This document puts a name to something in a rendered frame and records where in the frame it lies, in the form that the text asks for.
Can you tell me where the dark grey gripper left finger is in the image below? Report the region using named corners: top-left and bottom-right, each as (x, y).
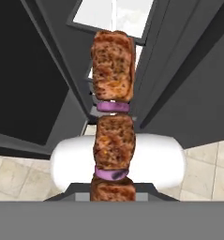
top-left (43, 183), bottom-right (93, 203)

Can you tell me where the plain dark grey fridge door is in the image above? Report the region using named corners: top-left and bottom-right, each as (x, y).
top-left (129, 0), bottom-right (224, 150)

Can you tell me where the white rounded cylinder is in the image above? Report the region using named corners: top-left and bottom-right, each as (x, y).
top-left (50, 133), bottom-right (187, 192)

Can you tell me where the brown kebab skewer purple onion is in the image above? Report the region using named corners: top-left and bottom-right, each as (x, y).
top-left (89, 29), bottom-right (138, 203)

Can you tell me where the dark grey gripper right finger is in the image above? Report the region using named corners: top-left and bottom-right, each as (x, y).
top-left (134, 183), bottom-right (181, 203)

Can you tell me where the bright window dark frame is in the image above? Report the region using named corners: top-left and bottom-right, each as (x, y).
top-left (66, 0), bottom-right (156, 47)

